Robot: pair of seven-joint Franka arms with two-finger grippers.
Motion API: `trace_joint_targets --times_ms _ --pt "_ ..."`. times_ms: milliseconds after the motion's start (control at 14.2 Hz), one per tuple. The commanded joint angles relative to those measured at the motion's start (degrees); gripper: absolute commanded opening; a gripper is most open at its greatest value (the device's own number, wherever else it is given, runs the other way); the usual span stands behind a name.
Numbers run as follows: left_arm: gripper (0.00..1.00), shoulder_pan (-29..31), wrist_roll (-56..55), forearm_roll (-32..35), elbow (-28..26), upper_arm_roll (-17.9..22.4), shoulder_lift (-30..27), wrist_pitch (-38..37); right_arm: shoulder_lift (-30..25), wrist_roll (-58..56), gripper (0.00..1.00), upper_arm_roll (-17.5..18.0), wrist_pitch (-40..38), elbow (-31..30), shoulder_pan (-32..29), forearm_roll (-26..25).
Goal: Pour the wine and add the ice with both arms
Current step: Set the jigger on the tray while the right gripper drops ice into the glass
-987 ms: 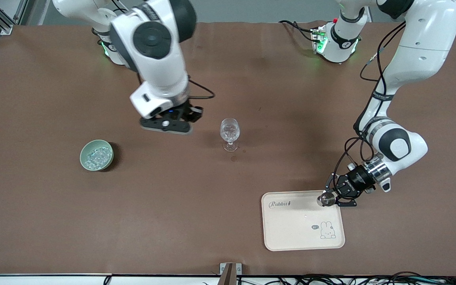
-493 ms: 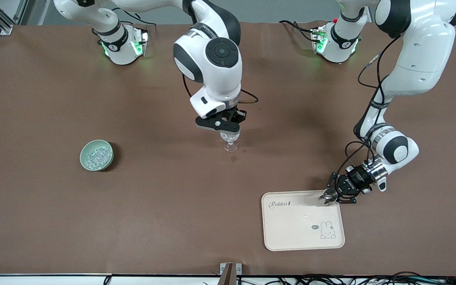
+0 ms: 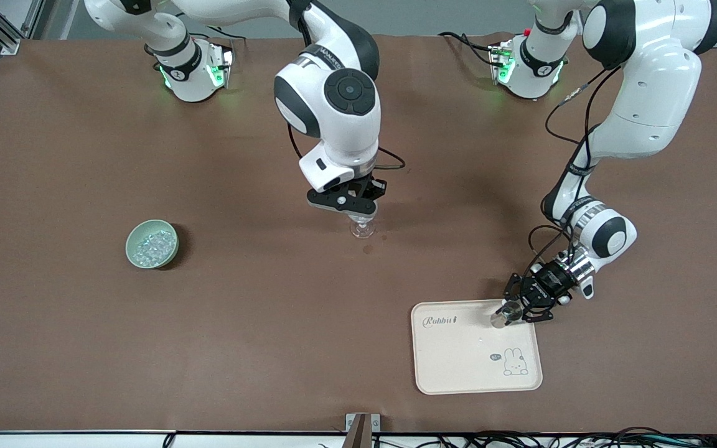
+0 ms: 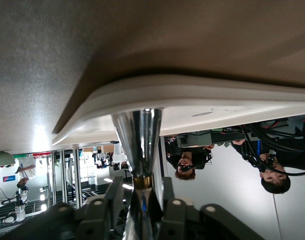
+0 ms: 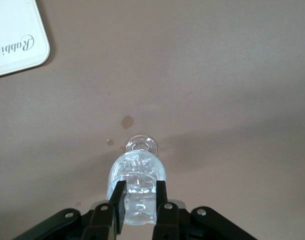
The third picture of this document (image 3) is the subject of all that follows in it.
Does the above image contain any steel double jigger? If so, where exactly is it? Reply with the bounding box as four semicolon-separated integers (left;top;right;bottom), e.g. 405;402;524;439
490;299;525;329

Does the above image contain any clear ice cubes pile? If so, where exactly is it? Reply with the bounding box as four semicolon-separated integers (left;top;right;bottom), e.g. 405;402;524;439
134;230;176;265

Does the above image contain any clear wine glass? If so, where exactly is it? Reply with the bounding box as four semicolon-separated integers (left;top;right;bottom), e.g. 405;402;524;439
349;214;377;239

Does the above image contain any cream rabbit print tray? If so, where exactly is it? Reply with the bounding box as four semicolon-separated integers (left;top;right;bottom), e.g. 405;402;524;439
411;298;543;395

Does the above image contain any brown table cover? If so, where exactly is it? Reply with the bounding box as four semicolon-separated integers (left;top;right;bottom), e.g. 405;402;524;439
0;32;717;434

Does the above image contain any pale green bowl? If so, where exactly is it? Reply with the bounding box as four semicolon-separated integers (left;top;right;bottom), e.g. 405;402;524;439
125;219;179;269

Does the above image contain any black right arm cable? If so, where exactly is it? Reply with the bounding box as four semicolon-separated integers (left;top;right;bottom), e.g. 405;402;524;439
286;121;406;172

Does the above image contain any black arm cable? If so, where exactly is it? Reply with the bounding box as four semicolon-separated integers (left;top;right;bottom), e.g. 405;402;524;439
286;121;406;172
528;65;622;278

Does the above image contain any black cables bundle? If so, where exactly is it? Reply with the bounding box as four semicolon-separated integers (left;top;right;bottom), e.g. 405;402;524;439
318;426;717;448

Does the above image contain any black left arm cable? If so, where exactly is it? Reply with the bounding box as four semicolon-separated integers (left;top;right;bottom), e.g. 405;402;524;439
528;65;622;278

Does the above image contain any black left base cable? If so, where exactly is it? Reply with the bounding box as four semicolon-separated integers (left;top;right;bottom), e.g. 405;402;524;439
438;31;504;67

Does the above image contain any black base cable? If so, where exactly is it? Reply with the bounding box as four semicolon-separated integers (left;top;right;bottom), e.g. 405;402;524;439
438;31;504;67
175;25;247;58

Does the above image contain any grey metal bracket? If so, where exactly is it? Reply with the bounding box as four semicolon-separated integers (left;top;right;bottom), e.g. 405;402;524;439
345;413;381;433

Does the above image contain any black right base cable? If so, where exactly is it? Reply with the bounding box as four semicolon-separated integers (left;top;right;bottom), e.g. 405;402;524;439
175;25;247;58

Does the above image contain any brown camera pole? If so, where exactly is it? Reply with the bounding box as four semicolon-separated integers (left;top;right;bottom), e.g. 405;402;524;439
347;415;372;448

